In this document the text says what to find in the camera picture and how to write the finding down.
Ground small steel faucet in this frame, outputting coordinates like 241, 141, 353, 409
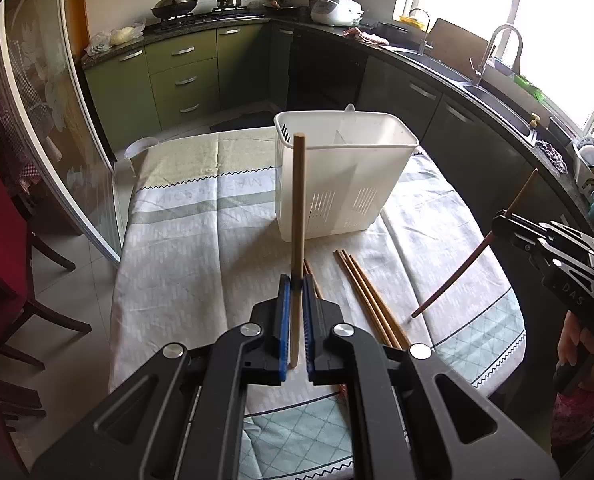
406, 8, 434, 56

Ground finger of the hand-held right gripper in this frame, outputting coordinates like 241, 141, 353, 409
494, 227, 542, 264
492, 210, 551, 235

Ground plastic bags with food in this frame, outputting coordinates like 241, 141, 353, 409
86, 19, 147, 57

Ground white plastic utensil holder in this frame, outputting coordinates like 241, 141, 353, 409
273, 103, 421, 239

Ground wooden chopstick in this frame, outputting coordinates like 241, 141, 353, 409
303, 258, 324, 301
411, 169, 539, 319
349, 255, 412, 350
333, 251, 393, 347
286, 132, 308, 370
341, 249, 403, 350

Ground frying pan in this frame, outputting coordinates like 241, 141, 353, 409
263, 0, 310, 15

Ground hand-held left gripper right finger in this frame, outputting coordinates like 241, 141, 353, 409
301, 274, 562, 480

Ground dark floor mat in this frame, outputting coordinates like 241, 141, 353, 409
208, 110, 280, 132

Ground floral sliding glass door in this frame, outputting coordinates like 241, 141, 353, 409
0, 0, 125, 266

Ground kitchen window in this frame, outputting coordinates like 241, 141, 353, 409
392, 0, 594, 133

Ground green plastic bag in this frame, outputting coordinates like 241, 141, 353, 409
494, 57, 546, 104

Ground tall steel faucet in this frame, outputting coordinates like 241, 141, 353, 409
468, 24, 524, 87

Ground dark stone countertop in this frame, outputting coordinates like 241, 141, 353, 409
80, 10, 594, 231

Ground black built-in dishwasher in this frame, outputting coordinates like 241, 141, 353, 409
286, 30, 369, 112

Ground wooden cutting board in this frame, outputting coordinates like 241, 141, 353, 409
428, 17, 480, 68

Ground patterned tablecloth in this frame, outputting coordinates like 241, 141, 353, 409
108, 126, 528, 480

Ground dish rack with dishes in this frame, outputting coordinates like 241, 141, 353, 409
571, 135, 594, 223

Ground gas stove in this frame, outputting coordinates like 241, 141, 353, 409
154, 7, 252, 28

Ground black wok with lid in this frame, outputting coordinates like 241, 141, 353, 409
151, 0, 199, 21

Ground pink cloth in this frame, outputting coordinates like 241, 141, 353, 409
342, 27, 389, 47

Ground white rice cooker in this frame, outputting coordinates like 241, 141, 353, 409
310, 0, 366, 28

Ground dark scrubbing cloth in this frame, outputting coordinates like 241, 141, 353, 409
534, 139, 568, 175

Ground person's right hand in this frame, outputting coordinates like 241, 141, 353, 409
557, 311, 594, 393

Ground green kitchen cabinets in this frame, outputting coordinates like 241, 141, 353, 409
82, 20, 592, 241

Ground steel kitchen sink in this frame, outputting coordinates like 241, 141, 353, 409
463, 84, 538, 147
399, 50, 470, 83

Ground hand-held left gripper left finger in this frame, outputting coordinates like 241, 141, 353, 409
30, 274, 294, 480

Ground person's right forearm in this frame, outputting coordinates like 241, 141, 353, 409
551, 387, 594, 456

